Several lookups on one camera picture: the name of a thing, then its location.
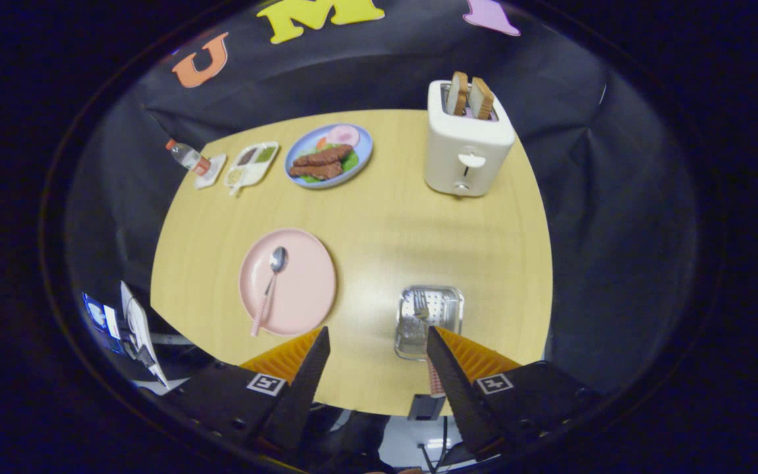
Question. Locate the brown meat strip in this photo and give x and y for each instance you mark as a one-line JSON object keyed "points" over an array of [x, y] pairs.
{"points": [[323, 157], [316, 171]]}

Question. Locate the perforated metal basket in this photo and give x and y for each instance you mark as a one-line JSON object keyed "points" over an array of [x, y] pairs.
{"points": [[448, 303]]}

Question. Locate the white square coaster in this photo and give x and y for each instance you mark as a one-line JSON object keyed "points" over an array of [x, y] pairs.
{"points": [[214, 172]]}

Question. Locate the blue plate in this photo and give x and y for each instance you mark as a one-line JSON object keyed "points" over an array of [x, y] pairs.
{"points": [[364, 141]]}

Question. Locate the green lettuce leaves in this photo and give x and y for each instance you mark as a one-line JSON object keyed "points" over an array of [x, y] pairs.
{"points": [[351, 162]]}

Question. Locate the laptop screen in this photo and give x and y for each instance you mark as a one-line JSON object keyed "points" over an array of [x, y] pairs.
{"points": [[99, 316]]}

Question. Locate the pink plate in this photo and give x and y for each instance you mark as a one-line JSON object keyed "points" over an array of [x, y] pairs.
{"points": [[306, 289]]}

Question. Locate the white divided condiment tray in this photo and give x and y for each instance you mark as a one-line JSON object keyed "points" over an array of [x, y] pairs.
{"points": [[254, 170]]}

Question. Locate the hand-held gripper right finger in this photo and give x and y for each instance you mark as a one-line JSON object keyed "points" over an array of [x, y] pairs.
{"points": [[458, 395]]}

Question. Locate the white toaster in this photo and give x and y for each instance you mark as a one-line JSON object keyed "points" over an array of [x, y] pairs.
{"points": [[464, 155]]}

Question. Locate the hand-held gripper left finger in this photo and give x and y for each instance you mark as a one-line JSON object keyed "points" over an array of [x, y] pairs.
{"points": [[300, 395]]}

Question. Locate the white board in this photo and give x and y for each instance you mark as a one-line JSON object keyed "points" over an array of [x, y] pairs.
{"points": [[139, 326]]}

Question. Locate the pink ham slice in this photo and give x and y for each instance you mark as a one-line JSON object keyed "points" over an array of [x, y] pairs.
{"points": [[343, 135]]}

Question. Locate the small black box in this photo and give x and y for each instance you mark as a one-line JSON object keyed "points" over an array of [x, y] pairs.
{"points": [[425, 408]]}

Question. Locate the clear bottle with red label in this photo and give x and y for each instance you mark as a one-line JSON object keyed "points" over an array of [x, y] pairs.
{"points": [[188, 157]]}

